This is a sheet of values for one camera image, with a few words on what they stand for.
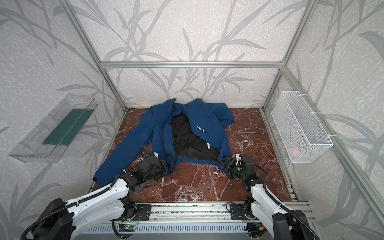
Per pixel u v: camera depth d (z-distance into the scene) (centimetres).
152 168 65
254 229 70
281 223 41
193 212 75
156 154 80
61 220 40
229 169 75
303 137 61
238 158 82
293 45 84
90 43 84
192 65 96
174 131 105
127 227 71
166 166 74
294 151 73
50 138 65
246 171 67
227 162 78
